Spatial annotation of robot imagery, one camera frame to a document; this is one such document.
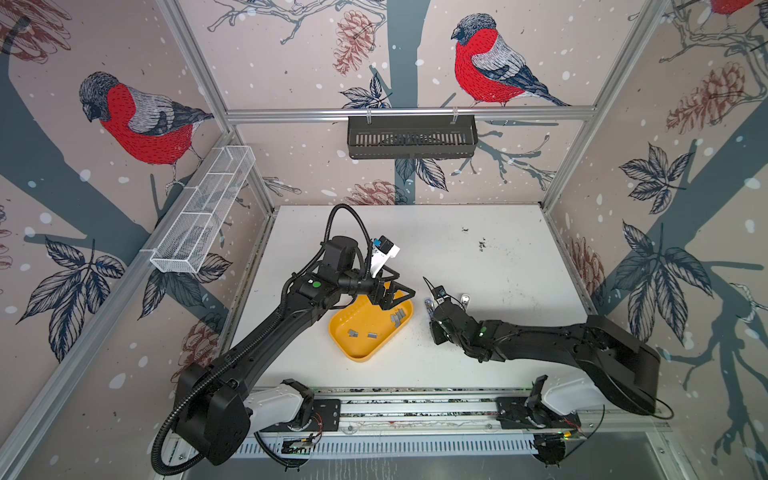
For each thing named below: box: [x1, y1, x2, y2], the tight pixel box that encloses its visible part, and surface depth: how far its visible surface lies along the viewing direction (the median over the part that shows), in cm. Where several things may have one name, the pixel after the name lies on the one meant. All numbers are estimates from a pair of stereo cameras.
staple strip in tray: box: [390, 309, 406, 328], surface depth 92 cm
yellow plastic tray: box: [328, 295, 414, 362], surface depth 89 cm
